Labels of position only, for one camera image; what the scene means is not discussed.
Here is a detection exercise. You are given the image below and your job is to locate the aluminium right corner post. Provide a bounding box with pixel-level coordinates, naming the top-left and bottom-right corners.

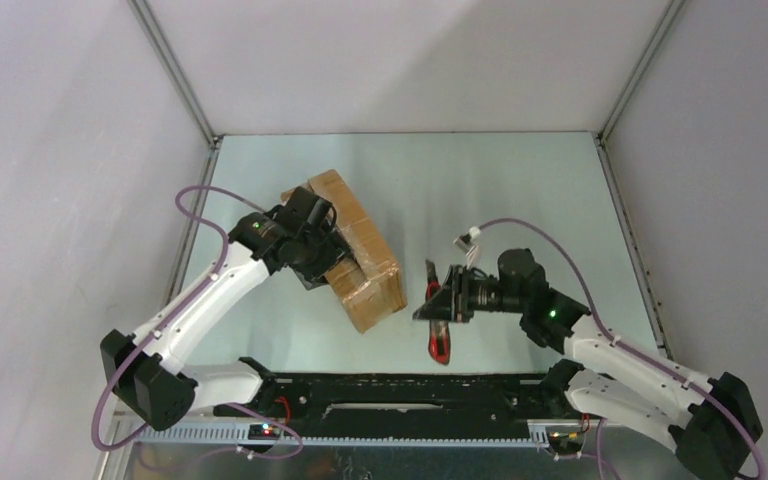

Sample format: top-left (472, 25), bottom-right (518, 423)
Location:
top-left (597, 0), bottom-right (688, 143)

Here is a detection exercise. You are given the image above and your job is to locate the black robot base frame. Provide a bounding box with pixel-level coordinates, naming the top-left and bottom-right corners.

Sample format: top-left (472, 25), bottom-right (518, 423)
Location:
top-left (160, 366), bottom-right (598, 452)

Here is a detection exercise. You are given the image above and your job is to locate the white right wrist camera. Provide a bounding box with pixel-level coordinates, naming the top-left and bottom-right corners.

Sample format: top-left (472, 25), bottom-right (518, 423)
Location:
top-left (453, 226), bottom-right (481, 254)

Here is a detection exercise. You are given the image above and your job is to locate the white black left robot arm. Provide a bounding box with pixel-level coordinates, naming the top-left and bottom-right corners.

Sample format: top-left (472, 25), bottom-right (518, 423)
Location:
top-left (100, 188), bottom-right (353, 431)

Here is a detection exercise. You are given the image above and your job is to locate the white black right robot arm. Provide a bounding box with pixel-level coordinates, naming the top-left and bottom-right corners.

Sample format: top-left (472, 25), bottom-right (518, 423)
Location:
top-left (413, 249), bottom-right (763, 479)

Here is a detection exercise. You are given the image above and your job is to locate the red black utility knife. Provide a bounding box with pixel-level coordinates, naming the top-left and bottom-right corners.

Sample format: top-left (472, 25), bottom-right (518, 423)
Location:
top-left (424, 259), bottom-right (452, 366)

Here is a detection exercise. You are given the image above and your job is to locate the aluminium left corner post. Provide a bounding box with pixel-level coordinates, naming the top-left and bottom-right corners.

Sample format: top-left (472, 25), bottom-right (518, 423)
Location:
top-left (127, 0), bottom-right (219, 149)

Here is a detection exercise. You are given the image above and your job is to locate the brown cardboard express box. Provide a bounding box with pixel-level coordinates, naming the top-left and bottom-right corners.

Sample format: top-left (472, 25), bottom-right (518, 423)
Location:
top-left (301, 169), bottom-right (407, 334)

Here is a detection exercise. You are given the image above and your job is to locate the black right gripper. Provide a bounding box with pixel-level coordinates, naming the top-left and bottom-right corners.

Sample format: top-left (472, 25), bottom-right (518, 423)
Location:
top-left (413, 265), bottom-right (526, 325)

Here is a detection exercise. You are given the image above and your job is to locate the aluminium corner post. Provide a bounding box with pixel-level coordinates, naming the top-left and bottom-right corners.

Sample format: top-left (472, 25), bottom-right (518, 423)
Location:
top-left (127, 0), bottom-right (219, 149)
top-left (597, 0), bottom-right (688, 143)

